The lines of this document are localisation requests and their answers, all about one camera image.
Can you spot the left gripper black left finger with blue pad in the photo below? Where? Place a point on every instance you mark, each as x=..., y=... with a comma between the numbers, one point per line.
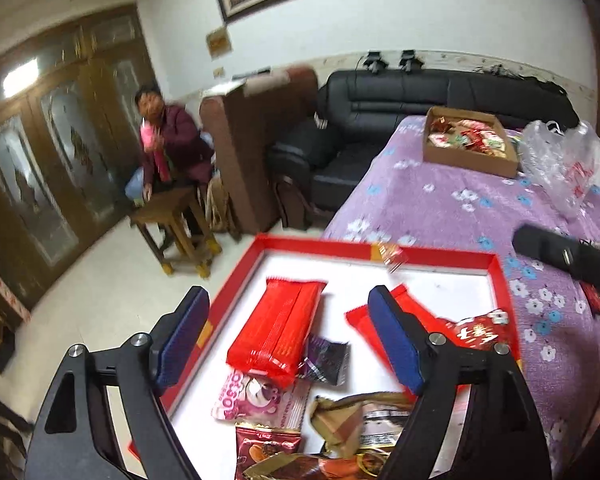
x=74, y=438

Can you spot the red patterned snack bag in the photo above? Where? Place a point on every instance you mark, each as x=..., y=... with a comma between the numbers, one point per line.
x=480, y=332

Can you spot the gold brown snack packet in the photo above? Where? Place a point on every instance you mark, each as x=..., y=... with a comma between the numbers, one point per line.
x=359, y=423

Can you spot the dark purple snack packet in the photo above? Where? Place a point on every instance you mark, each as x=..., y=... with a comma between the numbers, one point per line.
x=324, y=361

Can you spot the pink bear snack packet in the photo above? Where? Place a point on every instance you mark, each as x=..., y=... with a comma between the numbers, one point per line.
x=257, y=401

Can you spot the cardboard box of snacks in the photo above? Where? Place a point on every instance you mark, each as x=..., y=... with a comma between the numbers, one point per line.
x=468, y=140

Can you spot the purple floral tablecloth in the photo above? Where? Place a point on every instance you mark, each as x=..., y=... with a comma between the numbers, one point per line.
x=405, y=200

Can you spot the clear plastic bag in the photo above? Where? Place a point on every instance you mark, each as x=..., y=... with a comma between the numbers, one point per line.
x=562, y=163

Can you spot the red tray with white base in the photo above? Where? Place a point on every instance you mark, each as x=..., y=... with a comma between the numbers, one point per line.
x=448, y=283

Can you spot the wooden stool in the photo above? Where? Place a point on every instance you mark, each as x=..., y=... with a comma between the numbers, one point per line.
x=189, y=239

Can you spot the black leather sofa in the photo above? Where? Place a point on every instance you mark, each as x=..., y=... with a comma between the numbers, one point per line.
x=317, y=161

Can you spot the seated person in maroon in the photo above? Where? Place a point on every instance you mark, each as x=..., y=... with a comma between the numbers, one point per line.
x=174, y=153

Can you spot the wooden glass door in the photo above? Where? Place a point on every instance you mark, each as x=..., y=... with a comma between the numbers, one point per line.
x=69, y=143

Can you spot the brown armchair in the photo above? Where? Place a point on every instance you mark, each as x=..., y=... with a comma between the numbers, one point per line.
x=244, y=117

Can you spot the small gold wall plaque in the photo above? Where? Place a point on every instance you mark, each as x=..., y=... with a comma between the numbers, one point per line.
x=218, y=42

